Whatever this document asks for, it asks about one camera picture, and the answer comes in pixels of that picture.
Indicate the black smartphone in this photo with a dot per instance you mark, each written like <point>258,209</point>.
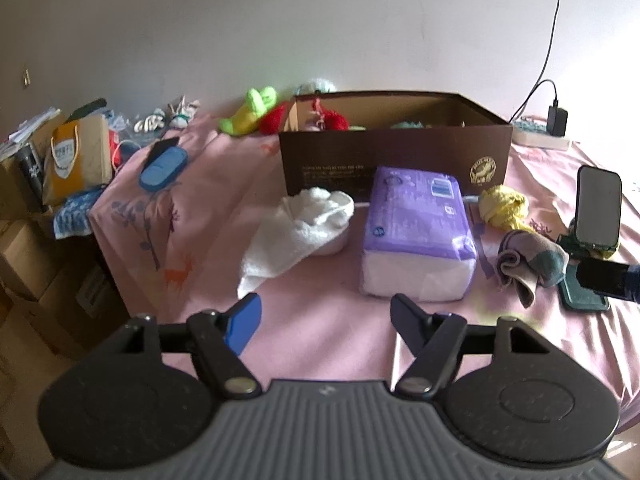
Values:
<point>161,149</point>

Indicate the dark cardboard box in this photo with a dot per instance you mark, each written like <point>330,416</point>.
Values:
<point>85,290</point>

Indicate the black bottle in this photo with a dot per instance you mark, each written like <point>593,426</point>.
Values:
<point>31,175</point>

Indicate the blue oval case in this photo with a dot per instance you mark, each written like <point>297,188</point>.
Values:
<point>162,170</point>

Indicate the grey sock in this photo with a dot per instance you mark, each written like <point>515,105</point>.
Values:
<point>530,260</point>

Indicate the brown cardboard box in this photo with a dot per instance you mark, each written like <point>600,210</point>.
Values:
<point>400,160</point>

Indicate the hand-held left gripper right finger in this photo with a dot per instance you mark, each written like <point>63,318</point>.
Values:
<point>407,322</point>

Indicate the red mesh sponge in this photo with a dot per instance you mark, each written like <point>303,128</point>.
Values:
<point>330,117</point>

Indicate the stack of papers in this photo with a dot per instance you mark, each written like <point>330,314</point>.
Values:
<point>27,132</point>

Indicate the dark green insole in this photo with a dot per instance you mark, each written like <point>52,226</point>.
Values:
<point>87,108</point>

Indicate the white gloves bundle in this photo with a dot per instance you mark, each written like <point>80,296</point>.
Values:
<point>149,122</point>

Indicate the black charger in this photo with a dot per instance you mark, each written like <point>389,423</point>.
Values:
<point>556,121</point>

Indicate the white towel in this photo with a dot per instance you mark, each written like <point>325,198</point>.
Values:
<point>295,230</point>

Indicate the white bunny doll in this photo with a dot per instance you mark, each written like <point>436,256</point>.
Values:
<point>181,112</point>

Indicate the white power strip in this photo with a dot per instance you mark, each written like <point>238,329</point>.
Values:
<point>537,139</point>

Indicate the light cardboard box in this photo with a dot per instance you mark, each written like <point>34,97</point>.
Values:
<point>25,255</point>

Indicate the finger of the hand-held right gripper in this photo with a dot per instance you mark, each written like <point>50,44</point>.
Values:
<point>602,277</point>

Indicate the smartphone on stand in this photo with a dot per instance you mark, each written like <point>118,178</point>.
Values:
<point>599,205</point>

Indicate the yellow cloth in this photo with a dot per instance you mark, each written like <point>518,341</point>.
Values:
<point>502,207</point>

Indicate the purple tissue pack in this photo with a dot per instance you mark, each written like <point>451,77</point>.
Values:
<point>415,230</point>

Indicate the red plush toy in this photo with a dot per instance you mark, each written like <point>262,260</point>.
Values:
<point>274,119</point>

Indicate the dark green phone stand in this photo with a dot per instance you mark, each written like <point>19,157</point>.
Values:
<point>582,297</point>

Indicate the blue white patterned cloth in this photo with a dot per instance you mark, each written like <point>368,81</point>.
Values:
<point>77,212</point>

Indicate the lime yellow plush toy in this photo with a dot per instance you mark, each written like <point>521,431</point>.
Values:
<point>247,110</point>

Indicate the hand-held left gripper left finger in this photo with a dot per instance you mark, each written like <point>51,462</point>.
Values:
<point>245,322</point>

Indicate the yellow and brown paper bag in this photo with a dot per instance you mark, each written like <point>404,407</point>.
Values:
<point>80,160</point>

